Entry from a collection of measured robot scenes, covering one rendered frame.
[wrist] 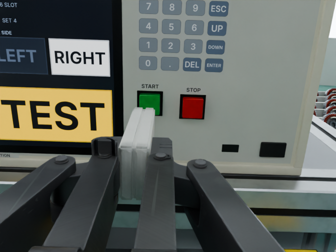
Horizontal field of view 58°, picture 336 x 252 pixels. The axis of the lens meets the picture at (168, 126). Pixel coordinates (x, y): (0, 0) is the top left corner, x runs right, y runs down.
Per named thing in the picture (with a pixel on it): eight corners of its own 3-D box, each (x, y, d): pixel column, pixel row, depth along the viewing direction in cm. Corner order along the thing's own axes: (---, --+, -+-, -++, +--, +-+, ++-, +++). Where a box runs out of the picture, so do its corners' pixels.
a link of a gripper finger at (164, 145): (145, 178, 13) (214, 181, 13) (151, 136, 18) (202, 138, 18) (145, 208, 14) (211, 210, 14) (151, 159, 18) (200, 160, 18)
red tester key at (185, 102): (202, 119, 27) (203, 99, 26) (182, 118, 27) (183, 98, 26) (201, 115, 28) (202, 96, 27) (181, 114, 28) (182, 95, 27)
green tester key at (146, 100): (159, 115, 27) (160, 95, 26) (139, 114, 27) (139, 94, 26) (159, 112, 28) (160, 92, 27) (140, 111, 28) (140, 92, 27)
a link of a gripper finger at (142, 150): (133, 147, 14) (149, 147, 14) (144, 107, 21) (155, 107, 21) (133, 201, 15) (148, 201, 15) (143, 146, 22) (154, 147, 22)
